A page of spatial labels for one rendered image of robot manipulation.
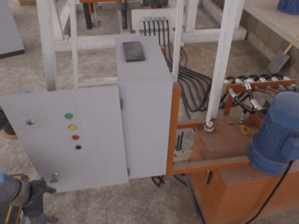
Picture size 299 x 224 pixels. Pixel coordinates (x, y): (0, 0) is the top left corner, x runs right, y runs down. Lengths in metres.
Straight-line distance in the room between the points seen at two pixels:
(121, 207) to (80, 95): 1.25
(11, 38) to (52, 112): 3.29
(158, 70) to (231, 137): 0.84
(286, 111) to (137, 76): 0.71
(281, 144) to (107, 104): 0.89
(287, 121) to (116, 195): 1.35
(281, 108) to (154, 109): 0.61
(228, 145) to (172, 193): 0.68
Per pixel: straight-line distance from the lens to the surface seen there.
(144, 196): 1.96
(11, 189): 0.95
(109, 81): 2.72
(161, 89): 0.87
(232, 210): 1.71
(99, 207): 1.96
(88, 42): 3.96
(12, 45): 4.18
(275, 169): 1.50
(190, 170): 1.34
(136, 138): 1.03
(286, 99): 1.29
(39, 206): 1.05
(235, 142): 1.57
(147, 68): 0.93
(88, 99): 0.85
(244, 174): 1.44
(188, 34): 4.03
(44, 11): 1.23
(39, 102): 0.88
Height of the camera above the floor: 1.72
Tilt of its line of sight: 41 degrees down
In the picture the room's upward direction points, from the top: straight up
